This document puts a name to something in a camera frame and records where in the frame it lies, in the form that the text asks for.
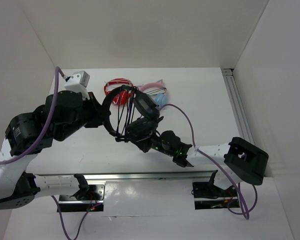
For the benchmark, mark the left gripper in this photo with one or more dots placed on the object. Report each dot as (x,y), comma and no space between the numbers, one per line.
(99,112)

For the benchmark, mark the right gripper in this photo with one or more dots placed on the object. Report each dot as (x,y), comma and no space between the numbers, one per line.
(144,145)

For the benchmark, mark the black headset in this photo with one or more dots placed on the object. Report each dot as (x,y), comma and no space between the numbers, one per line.
(138,119)

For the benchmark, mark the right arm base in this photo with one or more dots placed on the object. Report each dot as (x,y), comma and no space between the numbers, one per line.
(207,196)

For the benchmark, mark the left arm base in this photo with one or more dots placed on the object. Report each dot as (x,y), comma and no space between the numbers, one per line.
(90,197)

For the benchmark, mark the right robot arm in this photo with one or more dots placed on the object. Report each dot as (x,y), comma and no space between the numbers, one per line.
(187,155)

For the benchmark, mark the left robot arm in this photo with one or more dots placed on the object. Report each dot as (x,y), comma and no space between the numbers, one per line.
(29,133)

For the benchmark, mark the blue pink cat headphones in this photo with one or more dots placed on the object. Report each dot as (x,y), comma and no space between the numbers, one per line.
(157,91)

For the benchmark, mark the aluminium front rail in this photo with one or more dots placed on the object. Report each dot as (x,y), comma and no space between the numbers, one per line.
(148,176)

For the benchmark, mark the aluminium rail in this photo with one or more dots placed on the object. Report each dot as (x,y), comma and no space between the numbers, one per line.
(240,110)
(148,176)

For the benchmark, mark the aluminium right rail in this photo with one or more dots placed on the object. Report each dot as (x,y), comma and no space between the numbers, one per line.
(240,110)

